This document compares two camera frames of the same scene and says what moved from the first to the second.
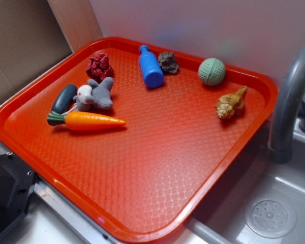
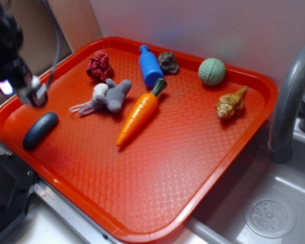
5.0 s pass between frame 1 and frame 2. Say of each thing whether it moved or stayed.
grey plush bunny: moved
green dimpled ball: stayed
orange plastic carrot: moved
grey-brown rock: stayed
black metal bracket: stayed
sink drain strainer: stayed
